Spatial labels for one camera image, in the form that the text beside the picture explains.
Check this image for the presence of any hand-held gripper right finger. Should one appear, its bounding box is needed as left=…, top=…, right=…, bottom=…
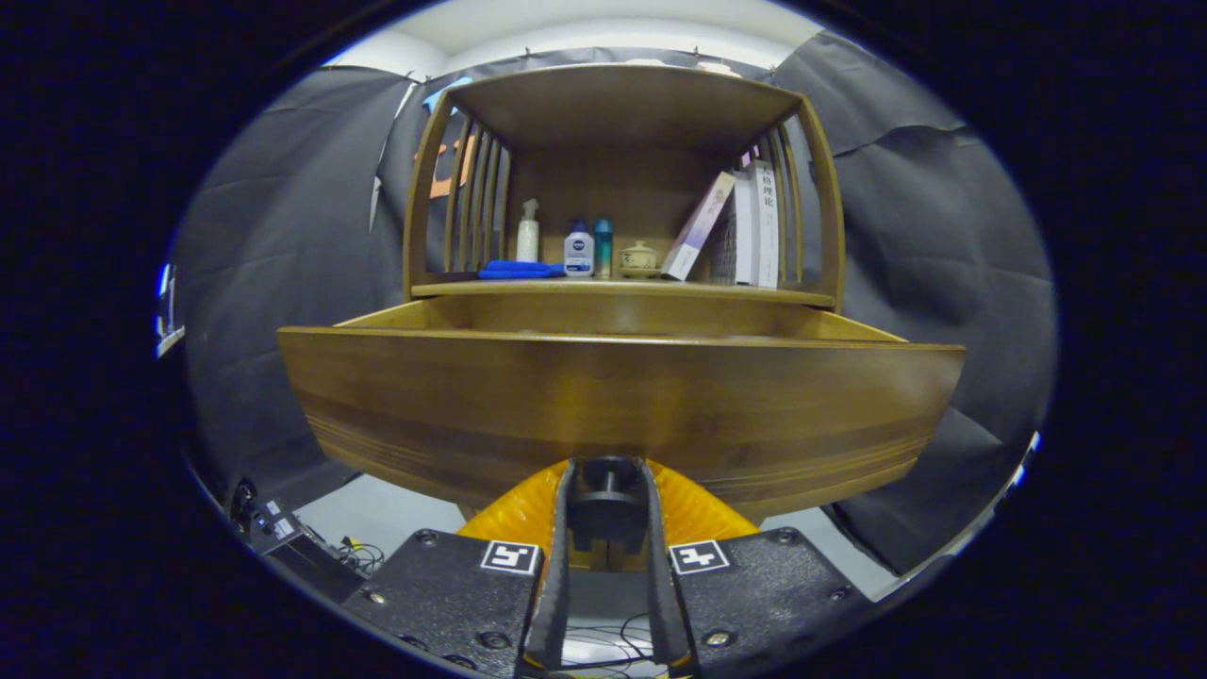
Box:
left=641, top=459, right=873, bottom=679

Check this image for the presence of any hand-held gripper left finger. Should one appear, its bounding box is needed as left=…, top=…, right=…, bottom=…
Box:
left=344, top=459, right=576, bottom=679

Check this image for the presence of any wooden drawer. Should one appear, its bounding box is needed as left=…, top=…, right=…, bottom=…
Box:
left=276, top=300, right=967, bottom=571

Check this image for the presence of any wooden countertop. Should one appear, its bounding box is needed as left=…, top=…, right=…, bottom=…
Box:
left=412, top=276, right=836, bottom=308

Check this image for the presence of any wooden cabinet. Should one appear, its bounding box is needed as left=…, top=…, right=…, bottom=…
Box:
left=403, top=63, right=847, bottom=310

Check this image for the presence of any black electronic box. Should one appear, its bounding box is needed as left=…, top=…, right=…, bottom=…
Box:
left=231, top=476, right=369, bottom=604

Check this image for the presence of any blue folded cloth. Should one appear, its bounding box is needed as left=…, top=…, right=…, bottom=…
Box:
left=477, top=260, right=567, bottom=281

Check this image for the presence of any dark patterned book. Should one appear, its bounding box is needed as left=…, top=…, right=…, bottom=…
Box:
left=709, top=203, right=738, bottom=284

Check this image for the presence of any white book black spine text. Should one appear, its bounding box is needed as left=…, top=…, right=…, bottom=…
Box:
left=754, top=160, right=782, bottom=290

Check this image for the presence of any plain white book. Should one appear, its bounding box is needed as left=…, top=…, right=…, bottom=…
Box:
left=734, top=170, right=760, bottom=287

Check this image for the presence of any white lotion bottle blue cap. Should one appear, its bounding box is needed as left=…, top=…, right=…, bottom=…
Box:
left=563, top=219, right=595, bottom=278

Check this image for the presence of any purple and white book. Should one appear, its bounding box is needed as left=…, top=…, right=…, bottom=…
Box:
left=660, top=171, right=737, bottom=282

